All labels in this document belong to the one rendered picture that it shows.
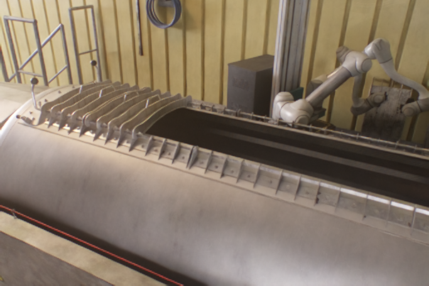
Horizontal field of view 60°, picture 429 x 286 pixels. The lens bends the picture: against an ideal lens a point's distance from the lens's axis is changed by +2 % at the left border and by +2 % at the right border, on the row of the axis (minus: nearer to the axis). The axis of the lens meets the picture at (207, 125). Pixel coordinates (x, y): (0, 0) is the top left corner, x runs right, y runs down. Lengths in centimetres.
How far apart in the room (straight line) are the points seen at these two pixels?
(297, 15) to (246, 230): 205
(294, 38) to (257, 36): 84
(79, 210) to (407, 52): 300
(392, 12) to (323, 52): 67
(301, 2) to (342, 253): 216
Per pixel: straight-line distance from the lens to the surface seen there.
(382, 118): 384
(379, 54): 330
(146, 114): 213
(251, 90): 317
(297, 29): 324
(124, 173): 191
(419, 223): 162
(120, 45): 500
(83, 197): 204
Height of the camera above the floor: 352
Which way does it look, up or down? 25 degrees down
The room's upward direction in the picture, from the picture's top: 1 degrees clockwise
